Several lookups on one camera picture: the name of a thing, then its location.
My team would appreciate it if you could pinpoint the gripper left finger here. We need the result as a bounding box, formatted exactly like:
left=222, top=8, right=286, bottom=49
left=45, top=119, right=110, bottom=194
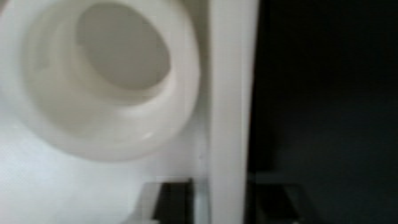
left=123, top=179, right=196, bottom=224

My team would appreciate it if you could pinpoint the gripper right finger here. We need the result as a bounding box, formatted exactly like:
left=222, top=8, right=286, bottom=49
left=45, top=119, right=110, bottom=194
left=254, top=174, right=311, bottom=224

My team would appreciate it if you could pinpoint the white square tabletop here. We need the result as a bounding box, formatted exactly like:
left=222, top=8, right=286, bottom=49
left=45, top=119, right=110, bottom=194
left=0, top=0, right=260, bottom=224

